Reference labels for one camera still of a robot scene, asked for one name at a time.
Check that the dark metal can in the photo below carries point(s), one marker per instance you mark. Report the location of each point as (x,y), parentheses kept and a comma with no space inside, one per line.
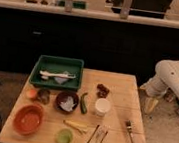
(43,96)

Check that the green cucumber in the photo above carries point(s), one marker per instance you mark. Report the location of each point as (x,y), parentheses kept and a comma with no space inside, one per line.
(82,103)

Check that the dark red grape bunch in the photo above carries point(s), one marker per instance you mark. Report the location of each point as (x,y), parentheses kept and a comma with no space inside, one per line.
(102,91)

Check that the green plastic tray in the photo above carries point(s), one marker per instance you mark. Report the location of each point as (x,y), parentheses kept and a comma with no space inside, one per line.
(58,65)

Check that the crumpled white paper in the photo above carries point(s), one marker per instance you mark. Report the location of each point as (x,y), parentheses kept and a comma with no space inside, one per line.
(68,105)

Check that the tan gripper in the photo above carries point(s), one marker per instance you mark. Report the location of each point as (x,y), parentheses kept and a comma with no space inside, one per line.
(150,103)

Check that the small green cup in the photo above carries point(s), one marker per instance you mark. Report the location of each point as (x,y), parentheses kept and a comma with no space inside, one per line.
(64,136)

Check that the dark maroon bowl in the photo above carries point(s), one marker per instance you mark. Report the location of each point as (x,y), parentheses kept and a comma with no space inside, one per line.
(62,97)

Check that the silver fork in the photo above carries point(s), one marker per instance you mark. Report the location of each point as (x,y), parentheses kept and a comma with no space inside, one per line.
(130,131)

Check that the red orange bowl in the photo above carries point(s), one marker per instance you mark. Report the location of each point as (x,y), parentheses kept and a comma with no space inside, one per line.
(28,119)

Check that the orange peach fruit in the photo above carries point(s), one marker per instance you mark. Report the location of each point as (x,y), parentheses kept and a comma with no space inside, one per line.
(31,94)

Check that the yellow sticks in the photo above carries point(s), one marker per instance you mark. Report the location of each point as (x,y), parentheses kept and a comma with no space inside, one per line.
(81,128)

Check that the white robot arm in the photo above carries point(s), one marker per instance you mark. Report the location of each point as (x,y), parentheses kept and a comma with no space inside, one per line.
(166,77)

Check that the white toy airplane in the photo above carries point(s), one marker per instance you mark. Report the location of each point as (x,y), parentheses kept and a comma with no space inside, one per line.
(46,75)

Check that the white cup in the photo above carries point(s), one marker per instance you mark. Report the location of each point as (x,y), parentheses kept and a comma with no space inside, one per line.
(102,106)

